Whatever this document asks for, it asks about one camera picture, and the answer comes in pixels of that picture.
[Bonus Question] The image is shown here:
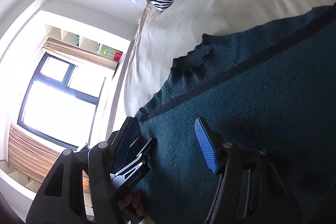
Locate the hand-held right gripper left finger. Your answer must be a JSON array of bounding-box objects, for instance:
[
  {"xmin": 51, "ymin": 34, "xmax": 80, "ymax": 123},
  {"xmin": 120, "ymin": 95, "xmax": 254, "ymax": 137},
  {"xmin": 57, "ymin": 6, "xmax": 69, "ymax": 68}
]
[{"xmin": 26, "ymin": 116, "xmax": 142, "ymax": 224}]

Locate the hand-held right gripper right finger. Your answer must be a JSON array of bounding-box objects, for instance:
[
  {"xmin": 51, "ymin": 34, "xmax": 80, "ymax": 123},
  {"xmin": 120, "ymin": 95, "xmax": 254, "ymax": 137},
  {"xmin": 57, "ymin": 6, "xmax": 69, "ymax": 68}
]
[{"xmin": 195, "ymin": 117, "xmax": 300, "ymax": 224}]

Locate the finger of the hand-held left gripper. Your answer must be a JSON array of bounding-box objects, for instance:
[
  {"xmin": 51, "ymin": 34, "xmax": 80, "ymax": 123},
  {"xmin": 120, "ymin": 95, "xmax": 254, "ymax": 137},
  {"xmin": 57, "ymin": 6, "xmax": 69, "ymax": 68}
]
[{"xmin": 125, "ymin": 137, "xmax": 158, "ymax": 169}]

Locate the dark teal knit sweater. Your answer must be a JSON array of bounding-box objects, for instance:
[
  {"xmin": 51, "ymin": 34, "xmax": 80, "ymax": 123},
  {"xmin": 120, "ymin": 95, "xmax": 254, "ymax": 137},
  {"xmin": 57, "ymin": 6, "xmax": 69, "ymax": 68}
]
[{"xmin": 134, "ymin": 5, "xmax": 336, "ymax": 224}]

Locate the person's left hand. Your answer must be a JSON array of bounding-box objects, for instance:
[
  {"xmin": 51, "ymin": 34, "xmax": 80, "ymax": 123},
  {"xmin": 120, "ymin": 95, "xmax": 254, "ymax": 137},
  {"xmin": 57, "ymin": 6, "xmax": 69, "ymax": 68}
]
[{"xmin": 118, "ymin": 187, "xmax": 145, "ymax": 217}]

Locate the black framed window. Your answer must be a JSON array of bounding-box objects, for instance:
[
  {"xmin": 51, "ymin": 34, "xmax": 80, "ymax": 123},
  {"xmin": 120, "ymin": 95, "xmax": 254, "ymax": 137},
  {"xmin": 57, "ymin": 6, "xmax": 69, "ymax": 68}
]
[{"xmin": 17, "ymin": 53, "xmax": 107, "ymax": 149}]

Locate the beige curtain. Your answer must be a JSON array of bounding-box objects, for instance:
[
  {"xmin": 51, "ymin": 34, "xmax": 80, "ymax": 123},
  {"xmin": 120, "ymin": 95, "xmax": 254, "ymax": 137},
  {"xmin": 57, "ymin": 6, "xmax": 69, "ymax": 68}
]
[
  {"xmin": 8, "ymin": 126, "xmax": 63, "ymax": 177},
  {"xmin": 42, "ymin": 39, "xmax": 118, "ymax": 69}
]

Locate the white open shelf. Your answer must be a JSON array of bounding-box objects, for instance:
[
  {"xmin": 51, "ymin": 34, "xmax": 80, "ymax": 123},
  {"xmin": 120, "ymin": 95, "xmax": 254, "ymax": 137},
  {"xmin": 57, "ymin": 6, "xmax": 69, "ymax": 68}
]
[{"xmin": 44, "ymin": 24, "xmax": 130, "ymax": 63}]

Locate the bed with beige sheet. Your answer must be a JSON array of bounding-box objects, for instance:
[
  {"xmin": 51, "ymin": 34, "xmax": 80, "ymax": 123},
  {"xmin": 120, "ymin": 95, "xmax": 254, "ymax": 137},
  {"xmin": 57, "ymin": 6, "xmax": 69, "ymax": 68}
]
[{"xmin": 123, "ymin": 0, "xmax": 336, "ymax": 119}]

